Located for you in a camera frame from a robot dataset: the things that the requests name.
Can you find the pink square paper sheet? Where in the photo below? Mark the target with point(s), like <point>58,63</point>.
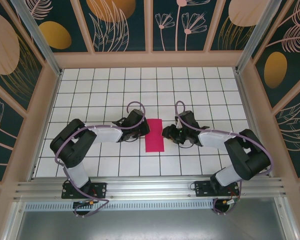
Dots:
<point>154,140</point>

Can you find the aluminium mounting rail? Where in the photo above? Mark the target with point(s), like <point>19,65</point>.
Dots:
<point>150,186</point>

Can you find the aluminium corner post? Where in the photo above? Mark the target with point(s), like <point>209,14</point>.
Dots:
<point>254,37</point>
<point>38,37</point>

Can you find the grey metal sheet panel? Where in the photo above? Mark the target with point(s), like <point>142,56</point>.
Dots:
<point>150,225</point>

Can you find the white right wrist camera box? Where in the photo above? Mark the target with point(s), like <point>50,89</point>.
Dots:
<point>178,123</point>

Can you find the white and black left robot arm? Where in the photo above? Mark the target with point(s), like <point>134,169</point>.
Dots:
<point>72,147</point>

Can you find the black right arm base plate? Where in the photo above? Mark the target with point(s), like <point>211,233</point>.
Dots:
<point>202,188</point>

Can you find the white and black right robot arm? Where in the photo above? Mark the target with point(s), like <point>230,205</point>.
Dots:
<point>247,160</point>

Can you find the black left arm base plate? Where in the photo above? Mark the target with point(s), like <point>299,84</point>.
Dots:
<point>100,190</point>

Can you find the aluminium side rail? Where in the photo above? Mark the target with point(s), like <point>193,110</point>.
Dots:
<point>252,120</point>

